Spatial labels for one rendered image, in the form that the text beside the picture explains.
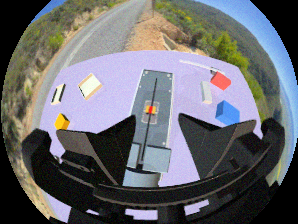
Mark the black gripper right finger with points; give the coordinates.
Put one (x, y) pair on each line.
(209, 143)

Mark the blue rectangular block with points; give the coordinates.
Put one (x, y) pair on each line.
(226, 113)

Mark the red rectangular block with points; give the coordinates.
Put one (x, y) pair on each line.
(220, 80)

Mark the yellow square block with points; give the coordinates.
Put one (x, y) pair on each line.
(62, 122)

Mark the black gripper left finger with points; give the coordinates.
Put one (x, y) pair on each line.
(110, 148)

